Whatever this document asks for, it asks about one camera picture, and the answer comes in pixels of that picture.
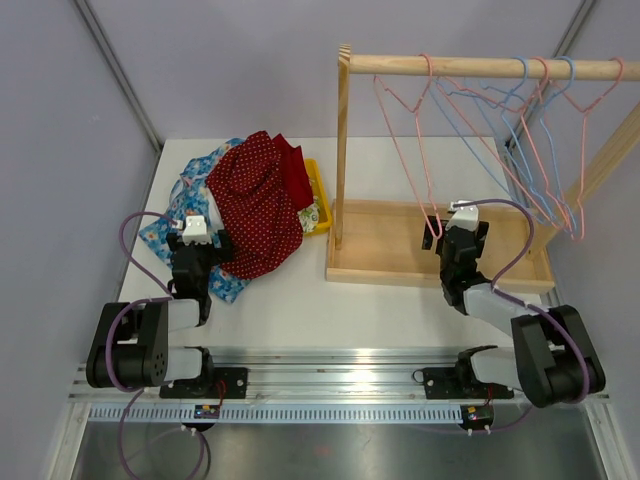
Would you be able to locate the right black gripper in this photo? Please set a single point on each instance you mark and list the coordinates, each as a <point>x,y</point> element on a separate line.
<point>480,237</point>

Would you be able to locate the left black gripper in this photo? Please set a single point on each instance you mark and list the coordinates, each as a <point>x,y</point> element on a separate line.
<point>215,253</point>

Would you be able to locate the blue floral skirt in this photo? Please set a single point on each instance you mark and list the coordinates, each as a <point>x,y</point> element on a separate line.
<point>191,196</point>

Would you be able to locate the red polka dot skirt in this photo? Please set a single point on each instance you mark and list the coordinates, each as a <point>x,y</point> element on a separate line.
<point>255,207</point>

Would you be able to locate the lemon print skirt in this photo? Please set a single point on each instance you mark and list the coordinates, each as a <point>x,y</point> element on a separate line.
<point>309,217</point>

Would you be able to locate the pink hanger of tan skirt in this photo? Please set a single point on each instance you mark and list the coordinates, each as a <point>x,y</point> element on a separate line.
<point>577,209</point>

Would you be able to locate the plain red skirt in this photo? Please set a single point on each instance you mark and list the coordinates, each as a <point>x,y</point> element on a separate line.
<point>294,174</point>

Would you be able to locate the blue hanger of floral skirt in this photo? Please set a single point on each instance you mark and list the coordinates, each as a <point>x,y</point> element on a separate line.
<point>484,109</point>

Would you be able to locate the blue hanger of lemon skirt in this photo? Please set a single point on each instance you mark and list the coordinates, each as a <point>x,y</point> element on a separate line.
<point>547,91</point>

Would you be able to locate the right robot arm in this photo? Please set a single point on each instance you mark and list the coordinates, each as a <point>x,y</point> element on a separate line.
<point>551,359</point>

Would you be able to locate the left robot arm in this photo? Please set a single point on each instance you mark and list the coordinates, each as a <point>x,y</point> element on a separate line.
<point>130,349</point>

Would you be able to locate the wooden clothes rack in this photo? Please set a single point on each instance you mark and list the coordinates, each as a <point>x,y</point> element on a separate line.
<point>373,242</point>

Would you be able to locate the yellow plastic tray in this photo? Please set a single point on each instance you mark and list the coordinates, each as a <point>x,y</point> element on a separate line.
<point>317,186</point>

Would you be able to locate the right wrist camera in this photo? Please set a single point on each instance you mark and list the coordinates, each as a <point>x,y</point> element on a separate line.
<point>464,215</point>

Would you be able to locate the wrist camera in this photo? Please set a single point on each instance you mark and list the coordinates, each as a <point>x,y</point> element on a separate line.
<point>193,230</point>
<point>464,215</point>

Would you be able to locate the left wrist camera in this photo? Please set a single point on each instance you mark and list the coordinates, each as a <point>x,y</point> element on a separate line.
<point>193,230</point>

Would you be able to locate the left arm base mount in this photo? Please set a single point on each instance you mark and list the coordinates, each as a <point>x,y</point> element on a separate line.
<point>210,388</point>

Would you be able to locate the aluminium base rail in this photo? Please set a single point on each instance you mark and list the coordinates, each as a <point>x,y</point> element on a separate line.
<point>311,386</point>

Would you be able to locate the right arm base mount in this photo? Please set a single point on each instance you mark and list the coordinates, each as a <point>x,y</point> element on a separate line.
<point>459,382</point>

